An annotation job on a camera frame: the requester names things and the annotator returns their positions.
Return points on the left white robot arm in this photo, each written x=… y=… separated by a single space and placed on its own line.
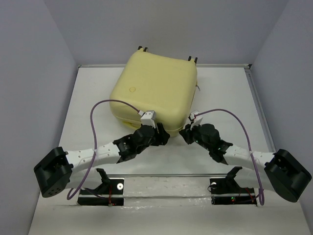
x=55 y=172

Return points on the yellow suitcase with black lining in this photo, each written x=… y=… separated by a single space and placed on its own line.
x=153 y=82

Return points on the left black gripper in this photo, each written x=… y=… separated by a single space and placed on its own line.
x=163 y=135

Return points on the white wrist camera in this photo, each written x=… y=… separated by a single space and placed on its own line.
x=148 y=118
x=195 y=119

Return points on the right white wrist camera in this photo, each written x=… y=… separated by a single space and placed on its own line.
x=195 y=119

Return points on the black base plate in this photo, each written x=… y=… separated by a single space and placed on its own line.
x=109 y=193
x=226 y=191

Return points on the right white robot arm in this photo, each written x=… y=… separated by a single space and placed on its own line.
x=280 y=171

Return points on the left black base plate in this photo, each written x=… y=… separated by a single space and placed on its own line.
x=109 y=193

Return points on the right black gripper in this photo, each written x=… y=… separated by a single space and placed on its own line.
x=187 y=133

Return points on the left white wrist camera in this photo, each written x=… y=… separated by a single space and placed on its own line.
x=148 y=118

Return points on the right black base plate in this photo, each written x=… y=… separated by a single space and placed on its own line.
x=226 y=191

